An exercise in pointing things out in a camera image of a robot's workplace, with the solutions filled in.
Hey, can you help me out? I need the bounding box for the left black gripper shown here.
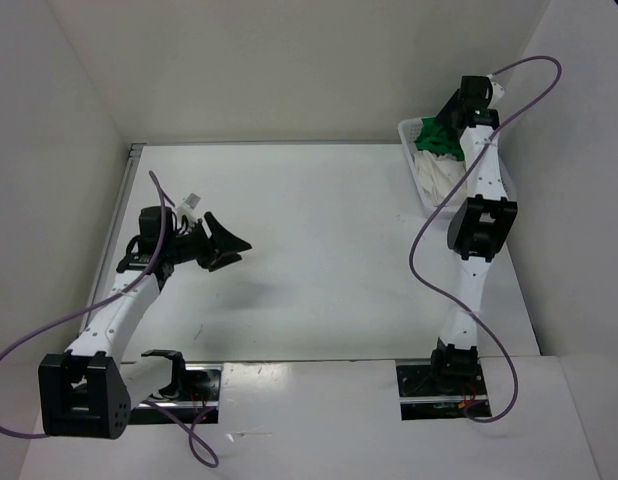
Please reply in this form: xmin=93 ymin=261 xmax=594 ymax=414
xmin=165 ymin=211 xmax=251 ymax=272

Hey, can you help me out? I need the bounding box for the green t shirt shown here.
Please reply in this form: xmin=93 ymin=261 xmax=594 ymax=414
xmin=414 ymin=117 xmax=464 ymax=162

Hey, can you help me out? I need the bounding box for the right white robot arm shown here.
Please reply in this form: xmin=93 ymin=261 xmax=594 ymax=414
xmin=427 ymin=76 xmax=518 ymax=395

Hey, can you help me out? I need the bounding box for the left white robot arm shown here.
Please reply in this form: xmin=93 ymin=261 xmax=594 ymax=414
xmin=38 ymin=206 xmax=252 ymax=439

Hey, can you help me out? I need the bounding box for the white plastic basket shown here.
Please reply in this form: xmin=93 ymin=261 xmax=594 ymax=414
xmin=398 ymin=118 xmax=517 ymax=219

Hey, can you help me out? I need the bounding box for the white t shirt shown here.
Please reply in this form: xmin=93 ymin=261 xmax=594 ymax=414
xmin=414 ymin=150 xmax=466 ymax=207

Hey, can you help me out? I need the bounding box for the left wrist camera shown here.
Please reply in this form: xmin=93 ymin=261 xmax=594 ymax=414
xmin=139 ymin=206 xmax=174 ymax=241

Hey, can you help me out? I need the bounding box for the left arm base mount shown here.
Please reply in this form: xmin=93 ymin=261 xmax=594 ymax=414
xmin=121 ymin=357 xmax=223 ymax=425

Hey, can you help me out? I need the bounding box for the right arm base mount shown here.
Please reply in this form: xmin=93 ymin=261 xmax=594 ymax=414
xmin=395 ymin=360 xmax=492 ymax=421

